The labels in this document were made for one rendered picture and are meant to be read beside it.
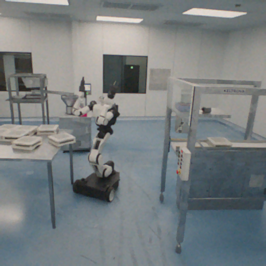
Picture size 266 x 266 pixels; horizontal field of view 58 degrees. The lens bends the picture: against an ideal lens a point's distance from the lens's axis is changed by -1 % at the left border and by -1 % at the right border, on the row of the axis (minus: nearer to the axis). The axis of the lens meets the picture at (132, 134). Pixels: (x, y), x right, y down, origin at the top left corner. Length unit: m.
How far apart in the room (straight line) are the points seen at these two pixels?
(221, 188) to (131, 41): 5.48
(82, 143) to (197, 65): 4.87
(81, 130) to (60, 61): 3.16
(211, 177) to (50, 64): 5.78
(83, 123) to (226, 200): 2.96
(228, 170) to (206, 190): 0.38
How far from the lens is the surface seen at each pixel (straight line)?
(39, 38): 7.68
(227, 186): 3.41
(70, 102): 5.00
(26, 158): 2.70
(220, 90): 2.13
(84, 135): 4.96
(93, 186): 3.43
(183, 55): 8.13
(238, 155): 3.21
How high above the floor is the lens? 1.88
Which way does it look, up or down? 17 degrees down
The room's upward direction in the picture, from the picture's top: 2 degrees clockwise
